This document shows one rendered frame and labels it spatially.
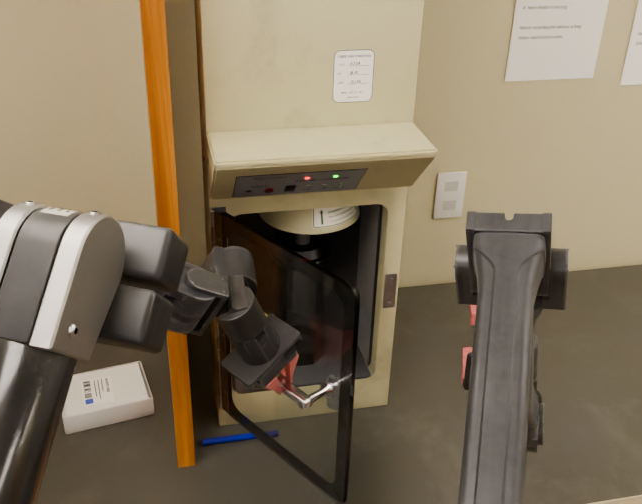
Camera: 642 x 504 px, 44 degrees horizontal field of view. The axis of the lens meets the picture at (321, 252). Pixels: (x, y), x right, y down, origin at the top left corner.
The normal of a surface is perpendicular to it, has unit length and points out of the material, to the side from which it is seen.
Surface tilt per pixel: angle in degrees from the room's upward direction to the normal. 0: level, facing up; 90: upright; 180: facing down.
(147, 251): 44
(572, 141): 90
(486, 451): 28
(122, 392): 0
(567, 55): 90
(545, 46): 90
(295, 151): 0
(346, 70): 90
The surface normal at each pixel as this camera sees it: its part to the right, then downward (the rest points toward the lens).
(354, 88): 0.22, 0.49
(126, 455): 0.03, -0.87
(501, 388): -0.20, -0.57
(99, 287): 0.96, 0.15
